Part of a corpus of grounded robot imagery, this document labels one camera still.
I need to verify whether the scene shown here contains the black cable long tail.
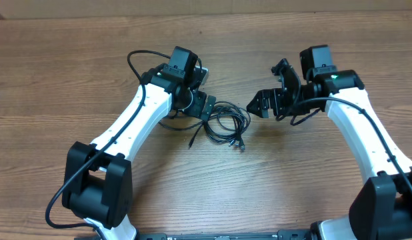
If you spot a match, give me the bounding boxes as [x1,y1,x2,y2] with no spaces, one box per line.
[159,121,205,148]

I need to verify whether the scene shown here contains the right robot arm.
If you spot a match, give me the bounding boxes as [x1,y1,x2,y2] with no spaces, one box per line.
[247,45,412,239]

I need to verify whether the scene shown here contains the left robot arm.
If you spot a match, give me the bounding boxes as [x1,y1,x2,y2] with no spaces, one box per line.
[58,47,216,239]

